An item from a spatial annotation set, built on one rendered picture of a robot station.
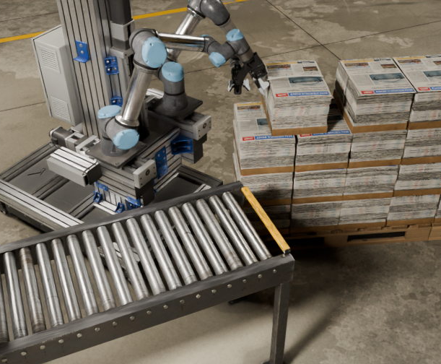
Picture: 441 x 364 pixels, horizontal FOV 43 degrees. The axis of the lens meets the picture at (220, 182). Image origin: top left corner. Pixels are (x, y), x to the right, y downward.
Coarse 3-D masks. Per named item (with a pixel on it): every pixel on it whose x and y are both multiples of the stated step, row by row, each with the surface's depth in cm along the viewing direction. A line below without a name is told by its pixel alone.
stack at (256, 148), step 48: (240, 144) 283; (288, 144) 286; (336, 144) 290; (384, 144) 292; (432, 144) 295; (288, 192) 307; (336, 192) 310; (384, 192) 313; (336, 240) 334; (384, 240) 338
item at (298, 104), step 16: (304, 80) 282; (320, 80) 282; (272, 96) 276; (288, 96) 270; (304, 96) 270; (320, 96) 271; (272, 112) 276; (288, 112) 276; (304, 112) 276; (320, 112) 277; (272, 128) 281; (288, 128) 282
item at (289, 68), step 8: (264, 64) 296; (272, 64) 295; (280, 64) 295; (288, 64) 295; (296, 64) 295; (304, 64) 295; (312, 64) 295; (264, 72) 295; (272, 72) 289; (280, 72) 289; (288, 72) 289; (296, 72) 289; (304, 72) 288; (312, 72) 288; (320, 72) 288; (264, 80) 297; (264, 96) 298
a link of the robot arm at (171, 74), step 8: (168, 64) 300; (176, 64) 300; (160, 72) 302; (168, 72) 295; (176, 72) 295; (160, 80) 305; (168, 80) 297; (176, 80) 297; (168, 88) 300; (176, 88) 300; (184, 88) 305
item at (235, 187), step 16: (208, 192) 256; (224, 192) 256; (240, 192) 260; (144, 208) 248; (160, 208) 248; (80, 224) 241; (96, 224) 241; (112, 224) 242; (32, 240) 233; (48, 240) 234; (64, 240) 237; (80, 240) 241; (96, 240) 244; (112, 240) 248; (0, 256) 229; (16, 256) 232; (32, 256) 236
